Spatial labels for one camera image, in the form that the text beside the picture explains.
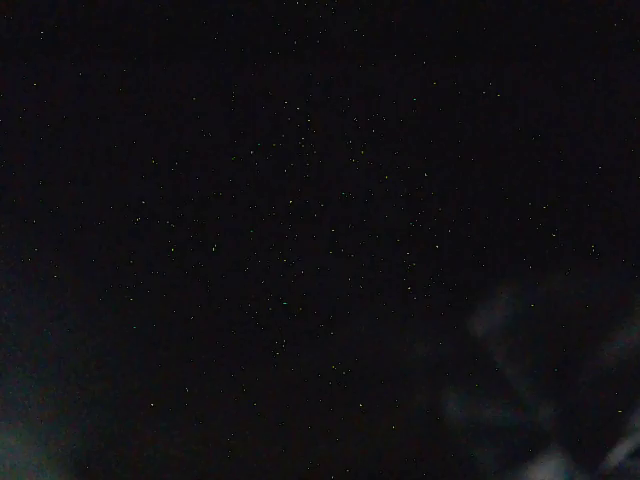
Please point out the lavender folding umbrella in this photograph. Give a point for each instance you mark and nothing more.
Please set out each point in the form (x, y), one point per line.
(319, 239)

